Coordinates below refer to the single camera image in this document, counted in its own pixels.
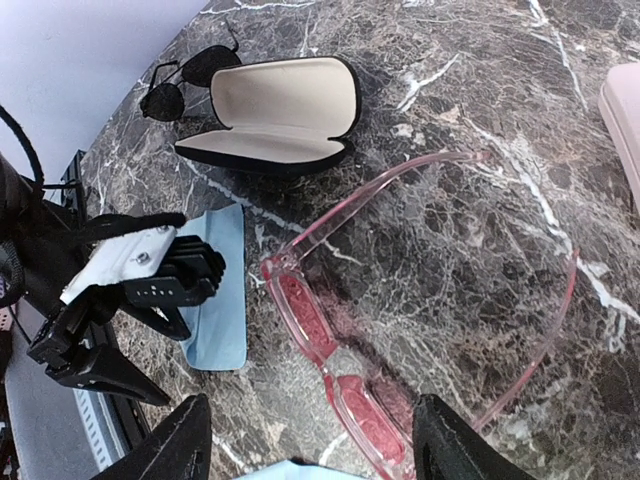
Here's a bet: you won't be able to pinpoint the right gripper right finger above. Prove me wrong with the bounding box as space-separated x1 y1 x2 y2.
412 394 533 480

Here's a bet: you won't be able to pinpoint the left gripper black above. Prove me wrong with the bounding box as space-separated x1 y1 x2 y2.
27 212 225 406

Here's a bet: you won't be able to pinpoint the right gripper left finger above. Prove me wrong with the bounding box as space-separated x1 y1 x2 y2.
95 394 212 480

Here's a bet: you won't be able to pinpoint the pink translucent sunglasses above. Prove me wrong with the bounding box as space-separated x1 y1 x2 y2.
262 153 577 479

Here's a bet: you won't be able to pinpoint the light blue cloth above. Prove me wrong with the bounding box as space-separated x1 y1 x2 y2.
238 460 364 480
179 204 247 371

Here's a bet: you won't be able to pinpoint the black glasses case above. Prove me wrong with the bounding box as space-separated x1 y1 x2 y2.
174 56 362 177

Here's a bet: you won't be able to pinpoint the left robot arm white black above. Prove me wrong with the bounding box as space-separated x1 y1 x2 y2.
1 110 226 406

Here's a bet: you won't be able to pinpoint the black aviator sunglasses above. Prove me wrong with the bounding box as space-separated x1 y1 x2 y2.
139 21 242 122

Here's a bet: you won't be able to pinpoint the pink glasses case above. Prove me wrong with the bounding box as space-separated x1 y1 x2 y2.
598 62 640 208

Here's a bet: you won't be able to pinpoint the white slotted cable duct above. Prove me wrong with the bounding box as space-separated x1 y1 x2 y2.
73 389 126 472

